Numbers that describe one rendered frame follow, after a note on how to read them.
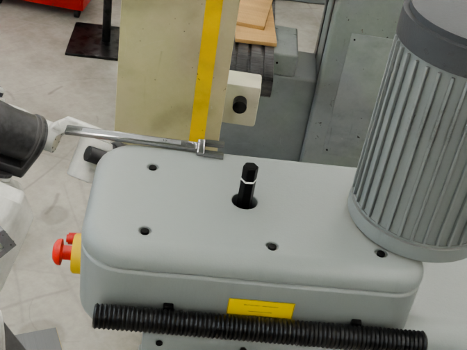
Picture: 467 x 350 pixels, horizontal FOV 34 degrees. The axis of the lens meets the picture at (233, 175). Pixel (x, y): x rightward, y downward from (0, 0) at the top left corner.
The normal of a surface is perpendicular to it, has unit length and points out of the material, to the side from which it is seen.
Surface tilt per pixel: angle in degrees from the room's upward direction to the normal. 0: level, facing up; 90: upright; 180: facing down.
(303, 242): 0
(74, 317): 0
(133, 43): 90
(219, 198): 0
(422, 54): 90
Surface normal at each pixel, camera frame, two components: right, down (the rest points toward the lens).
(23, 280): 0.14, -0.80
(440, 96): -0.58, 0.41
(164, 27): 0.01, 0.58
